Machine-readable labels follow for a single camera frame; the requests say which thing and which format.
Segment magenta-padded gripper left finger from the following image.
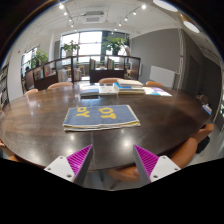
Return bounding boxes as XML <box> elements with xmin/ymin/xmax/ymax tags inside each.
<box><xmin>43</xmin><ymin>143</ymin><xmax>94</xmax><ymax>187</ymax></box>

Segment beige book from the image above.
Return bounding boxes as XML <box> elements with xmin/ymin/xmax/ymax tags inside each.
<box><xmin>116</xmin><ymin>78</ymin><xmax>144</xmax><ymax>88</ymax></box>

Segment large window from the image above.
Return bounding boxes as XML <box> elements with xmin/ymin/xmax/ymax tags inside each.
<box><xmin>60</xmin><ymin>30</ymin><xmax>130</xmax><ymax>64</ymax></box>

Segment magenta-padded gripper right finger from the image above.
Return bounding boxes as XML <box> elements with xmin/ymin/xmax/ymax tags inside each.
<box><xmin>132</xmin><ymin>144</ymin><xmax>182</xmax><ymax>186</ymax></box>

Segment round ceiling panel lights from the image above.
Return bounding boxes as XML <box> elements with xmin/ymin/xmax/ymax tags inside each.
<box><xmin>152</xmin><ymin>0</ymin><xmax>201</xmax><ymax>35</ymax></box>

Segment thick blue-covered book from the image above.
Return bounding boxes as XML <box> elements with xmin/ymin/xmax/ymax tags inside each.
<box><xmin>113</xmin><ymin>82</ymin><xmax>146</xmax><ymax>95</ymax></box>

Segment dark blue book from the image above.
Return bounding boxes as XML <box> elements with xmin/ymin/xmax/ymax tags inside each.
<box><xmin>79</xmin><ymin>85</ymin><xmax>100</xmax><ymax>98</ymax></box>

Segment ceiling air conditioner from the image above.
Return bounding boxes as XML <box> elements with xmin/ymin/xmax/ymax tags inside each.
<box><xmin>81</xmin><ymin>10</ymin><xmax>106</xmax><ymax>25</ymax></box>

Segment ceiling track spotlights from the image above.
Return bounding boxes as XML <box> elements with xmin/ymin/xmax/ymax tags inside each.
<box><xmin>58</xmin><ymin>2</ymin><xmax>148</xmax><ymax>30</ymax></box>

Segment wall bookshelf with books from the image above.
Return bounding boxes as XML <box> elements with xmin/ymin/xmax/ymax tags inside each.
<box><xmin>0</xmin><ymin>63</ymin><xmax>10</xmax><ymax>112</ymax></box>

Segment group of orange chairs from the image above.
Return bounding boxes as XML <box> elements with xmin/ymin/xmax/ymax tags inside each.
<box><xmin>23</xmin><ymin>77</ymin><xmax>165</xmax><ymax>97</ymax></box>

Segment white colourful brochure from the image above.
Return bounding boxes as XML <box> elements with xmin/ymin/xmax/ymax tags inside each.
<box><xmin>143</xmin><ymin>86</ymin><xmax>162</xmax><ymax>97</ymax></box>

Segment dark open shelf unit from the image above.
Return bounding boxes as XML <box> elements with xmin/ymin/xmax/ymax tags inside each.
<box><xmin>23</xmin><ymin>54</ymin><xmax>142</xmax><ymax>92</ymax></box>

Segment white wall radiator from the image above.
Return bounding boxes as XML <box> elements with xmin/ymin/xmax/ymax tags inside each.
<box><xmin>148</xmin><ymin>64</ymin><xmax>177</xmax><ymax>89</ymax></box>

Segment large potted green plant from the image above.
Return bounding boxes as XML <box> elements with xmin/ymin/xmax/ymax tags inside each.
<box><xmin>101</xmin><ymin>35</ymin><xmax>128</xmax><ymax>57</ymax></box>

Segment grey-blue towel with yellow letters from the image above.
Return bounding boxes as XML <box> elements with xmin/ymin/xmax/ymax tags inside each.
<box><xmin>61</xmin><ymin>104</ymin><xmax>141</xmax><ymax>132</ymax></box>

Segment orange chair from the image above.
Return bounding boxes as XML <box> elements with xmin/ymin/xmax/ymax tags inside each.
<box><xmin>106</xmin><ymin>165</ymin><xmax>141</xmax><ymax>183</ymax></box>
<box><xmin>0</xmin><ymin>139</ymin><xmax>22</xmax><ymax>163</ymax></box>
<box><xmin>169</xmin><ymin>123</ymin><xmax>215</xmax><ymax>170</ymax></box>

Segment purple brochure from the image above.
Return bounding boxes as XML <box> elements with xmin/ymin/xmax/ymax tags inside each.
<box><xmin>151</xmin><ymin>86</ymin><xmax>173</xmax><ymax>98</ymax></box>

